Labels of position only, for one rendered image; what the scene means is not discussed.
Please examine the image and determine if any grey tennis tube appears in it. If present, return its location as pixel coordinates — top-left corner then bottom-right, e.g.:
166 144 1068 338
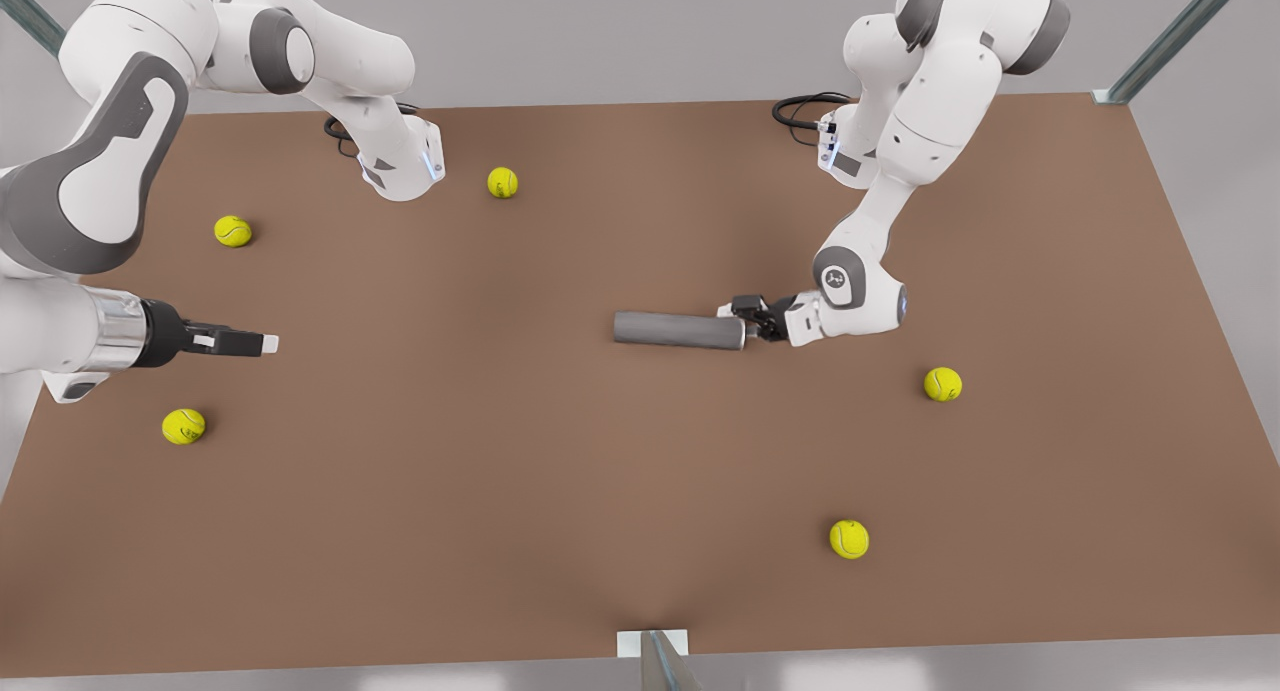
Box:
612 310 750 352

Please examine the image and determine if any black cable loop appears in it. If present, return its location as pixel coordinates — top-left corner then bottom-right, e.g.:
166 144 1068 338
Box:
771 92 854 148
322 102 422 160

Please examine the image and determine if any silver frame post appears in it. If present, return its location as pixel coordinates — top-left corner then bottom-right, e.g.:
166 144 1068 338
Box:
1091 0 1258 106
0 0 67 59
616 628 703 691

